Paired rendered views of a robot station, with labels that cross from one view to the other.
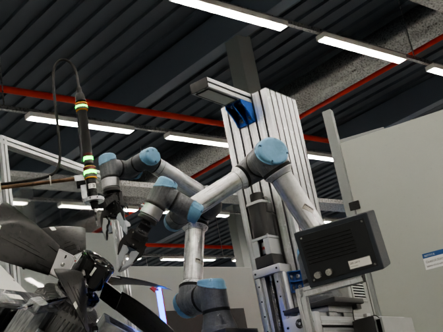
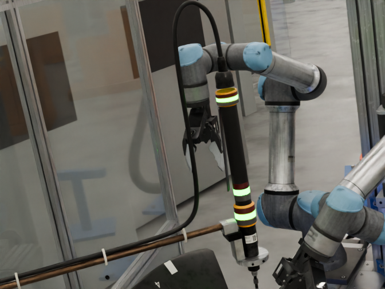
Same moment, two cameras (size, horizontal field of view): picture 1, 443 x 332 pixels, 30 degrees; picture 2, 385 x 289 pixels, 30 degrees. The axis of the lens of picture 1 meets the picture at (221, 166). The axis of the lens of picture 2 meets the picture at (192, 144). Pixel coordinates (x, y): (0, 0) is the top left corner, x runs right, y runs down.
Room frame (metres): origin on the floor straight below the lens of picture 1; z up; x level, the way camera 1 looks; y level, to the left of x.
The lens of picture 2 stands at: (1.30, 0.60, 2.11)
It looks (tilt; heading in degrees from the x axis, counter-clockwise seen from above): 16 degrees down; 357
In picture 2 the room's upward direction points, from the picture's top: 10 degrees counter-clockwise
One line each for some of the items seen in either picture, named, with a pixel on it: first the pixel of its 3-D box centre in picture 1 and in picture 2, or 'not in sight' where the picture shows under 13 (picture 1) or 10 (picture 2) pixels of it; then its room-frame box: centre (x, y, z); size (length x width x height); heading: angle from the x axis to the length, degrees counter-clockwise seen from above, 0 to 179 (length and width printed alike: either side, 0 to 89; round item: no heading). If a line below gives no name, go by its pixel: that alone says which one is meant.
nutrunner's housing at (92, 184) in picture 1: (86, 146); (238, 167); (2.65, 0.44, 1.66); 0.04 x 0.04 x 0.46
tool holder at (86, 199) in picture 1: (89, 188); (244, 239); (2.65, 0.45, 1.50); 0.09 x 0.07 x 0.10; 101
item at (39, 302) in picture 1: (37, 304); not in sight; (2.34, 0.59, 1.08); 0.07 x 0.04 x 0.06; 167
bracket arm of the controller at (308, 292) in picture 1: (329, 285); not in sight; (2.73, -0.28, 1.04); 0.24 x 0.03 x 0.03; 66
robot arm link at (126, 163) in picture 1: (130, 168); (217, 57); (3.30, 0.38, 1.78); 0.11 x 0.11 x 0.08; 46
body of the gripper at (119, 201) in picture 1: (114, 203); (201, 120); (3.24, 0.46, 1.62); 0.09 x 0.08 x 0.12; 156
